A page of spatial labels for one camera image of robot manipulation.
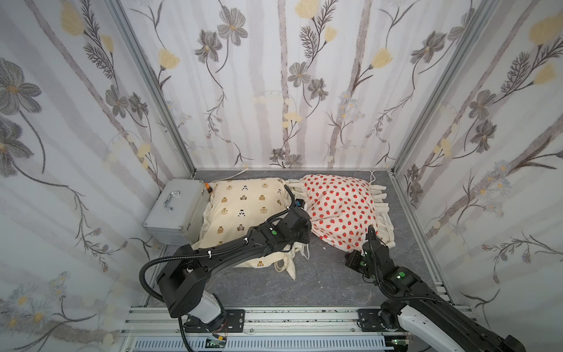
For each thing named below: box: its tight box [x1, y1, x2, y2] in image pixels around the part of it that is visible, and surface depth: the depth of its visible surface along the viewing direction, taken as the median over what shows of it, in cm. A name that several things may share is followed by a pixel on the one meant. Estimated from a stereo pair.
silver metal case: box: [142, 178, 210, 246], surface depth 88 cm
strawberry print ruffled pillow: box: [285, 174, 396, 252], surface depth 97 cm
